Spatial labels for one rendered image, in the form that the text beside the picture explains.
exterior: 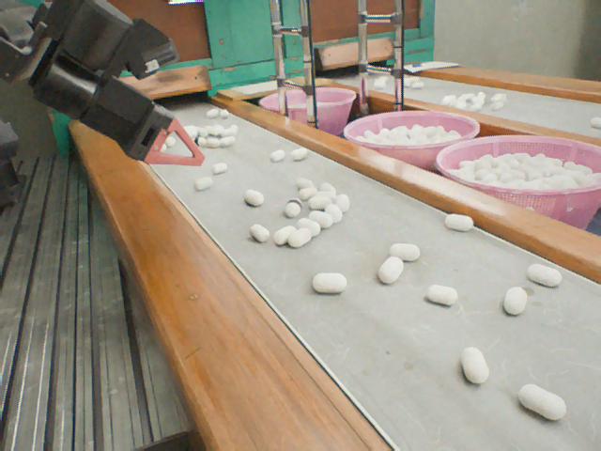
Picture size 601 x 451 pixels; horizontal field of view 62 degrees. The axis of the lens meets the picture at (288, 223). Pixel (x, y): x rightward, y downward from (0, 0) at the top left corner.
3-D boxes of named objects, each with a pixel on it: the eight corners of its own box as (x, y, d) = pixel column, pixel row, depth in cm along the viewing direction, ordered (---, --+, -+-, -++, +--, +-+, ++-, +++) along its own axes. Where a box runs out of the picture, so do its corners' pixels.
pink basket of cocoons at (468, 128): (437, 205, 88) (439, 153, 84) (320, 178, 105) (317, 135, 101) (497, 162, 106) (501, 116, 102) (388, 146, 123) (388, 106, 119)
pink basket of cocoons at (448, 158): (528, 272, 66) (537, 206, 62) (402, 208, 88) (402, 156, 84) (653, 220, 76) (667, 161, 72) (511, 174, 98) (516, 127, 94)
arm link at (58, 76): (114, 66, 58) (54, 30, 54) (115, 81, 53) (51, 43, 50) (84, 115, 60) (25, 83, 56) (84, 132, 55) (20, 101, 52)
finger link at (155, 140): (204, 132, 69) (143, 95, 63) (222, 142, 63) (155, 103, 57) (179, 174, 69) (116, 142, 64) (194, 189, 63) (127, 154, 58)
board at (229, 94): (233, 101, 144) (232, 97, 143) (216, 95, 156) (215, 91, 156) (331, 84, 156) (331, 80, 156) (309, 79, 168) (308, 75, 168)
